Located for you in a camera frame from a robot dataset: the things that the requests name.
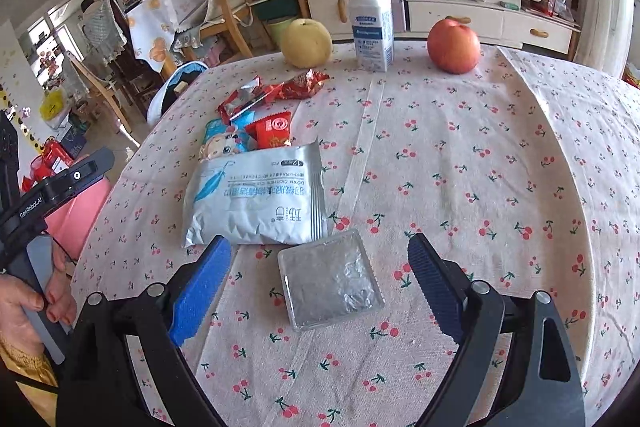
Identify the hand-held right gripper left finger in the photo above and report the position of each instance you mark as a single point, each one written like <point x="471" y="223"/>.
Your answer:
<point x="200" y="292"/>

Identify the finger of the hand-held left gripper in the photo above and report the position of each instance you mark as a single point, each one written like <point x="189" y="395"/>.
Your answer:
<point x="75" y="177"/>

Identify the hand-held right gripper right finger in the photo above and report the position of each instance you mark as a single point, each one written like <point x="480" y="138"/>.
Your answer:
<point x="435" y="292"/>

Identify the square silver foil packet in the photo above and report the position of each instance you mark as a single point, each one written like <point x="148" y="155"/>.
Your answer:
<point x="330" y="282"/>

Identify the silver wipes packet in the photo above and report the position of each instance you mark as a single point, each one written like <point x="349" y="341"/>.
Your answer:
<point x="255" y="202"/>

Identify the blue cartoon snack packet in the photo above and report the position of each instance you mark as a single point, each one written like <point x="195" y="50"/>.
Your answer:
<point x="222" y="142"/>

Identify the person's left hand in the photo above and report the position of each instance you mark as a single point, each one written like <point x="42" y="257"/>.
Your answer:
<point x="15" y="312"/>

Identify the red gift bag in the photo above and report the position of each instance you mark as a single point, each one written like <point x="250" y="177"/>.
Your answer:
<point x="50" y="157"/>

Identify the yellow shopping bag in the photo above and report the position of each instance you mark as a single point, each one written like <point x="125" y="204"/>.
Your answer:
<point x="52" y="107"/>

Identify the light wooden chair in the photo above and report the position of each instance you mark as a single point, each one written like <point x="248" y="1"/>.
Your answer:
<point x="100" y="92"/>

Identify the dark wooden chair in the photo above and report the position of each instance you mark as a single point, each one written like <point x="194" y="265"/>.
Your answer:
<point x="125" y="72"/>

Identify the dining table with orange-print cloth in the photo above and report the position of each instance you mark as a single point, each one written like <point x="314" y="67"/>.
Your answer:
<point x="150" y="27"/>

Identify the small red snack packet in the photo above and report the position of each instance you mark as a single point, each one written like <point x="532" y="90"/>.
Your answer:
<point x="270" y="129"/>

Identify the red silver torn wrapper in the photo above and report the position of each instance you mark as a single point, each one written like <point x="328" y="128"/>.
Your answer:
<point x="240" y="99"/>

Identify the red crumpled wrapper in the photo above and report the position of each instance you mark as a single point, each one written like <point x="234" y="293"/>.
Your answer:
<point x="300" y="87"/>

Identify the red apple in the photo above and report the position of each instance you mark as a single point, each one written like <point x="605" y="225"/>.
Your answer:
<point x="452" y="47"/>

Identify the green bin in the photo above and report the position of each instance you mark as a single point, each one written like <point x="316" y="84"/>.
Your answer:
<point x="277" y="32"/>

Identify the yellow pear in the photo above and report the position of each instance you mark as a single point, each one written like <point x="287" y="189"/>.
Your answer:
<point x="305" y="44"/>

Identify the white plastic bottle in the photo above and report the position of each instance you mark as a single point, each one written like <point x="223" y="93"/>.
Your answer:
<point x="370" y="32"/>

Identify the white tv cabinet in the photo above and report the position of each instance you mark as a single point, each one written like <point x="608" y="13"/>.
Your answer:
<point x="450" y="14"/>

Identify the white curtain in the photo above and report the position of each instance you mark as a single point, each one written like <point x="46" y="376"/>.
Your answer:
<point x="605" y="7"/>

